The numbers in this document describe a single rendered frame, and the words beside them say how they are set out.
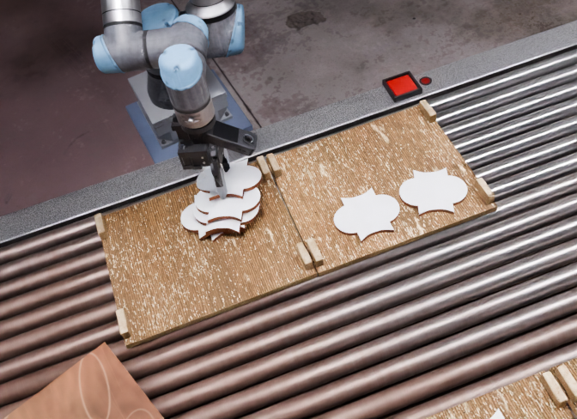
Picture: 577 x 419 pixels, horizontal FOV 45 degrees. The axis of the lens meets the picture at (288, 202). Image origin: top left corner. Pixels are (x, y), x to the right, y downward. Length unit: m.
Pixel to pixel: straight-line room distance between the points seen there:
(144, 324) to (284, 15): 2.44
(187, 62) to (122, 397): 0.60
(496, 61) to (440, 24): 1.62
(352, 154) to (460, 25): 1.95
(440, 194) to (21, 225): 0.97
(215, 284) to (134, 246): 0.22
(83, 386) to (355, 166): 0.75
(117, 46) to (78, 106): 2.07
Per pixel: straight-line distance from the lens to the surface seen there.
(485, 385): 1.33
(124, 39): 1.39
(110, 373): 1.29
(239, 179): 1.52
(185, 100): 1.29
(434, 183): 1.54
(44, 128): 3.41
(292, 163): 1.61
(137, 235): 1.57
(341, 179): 1.57
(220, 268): 1.47
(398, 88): 1.78
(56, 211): 1.73
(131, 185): 1.70
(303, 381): 1.34
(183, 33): 1.36
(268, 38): 3.50
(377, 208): 1.50
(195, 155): 1.41
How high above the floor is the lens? 2.13
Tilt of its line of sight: 51 degrees down
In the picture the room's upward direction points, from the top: 12 degrees counter-clockwise
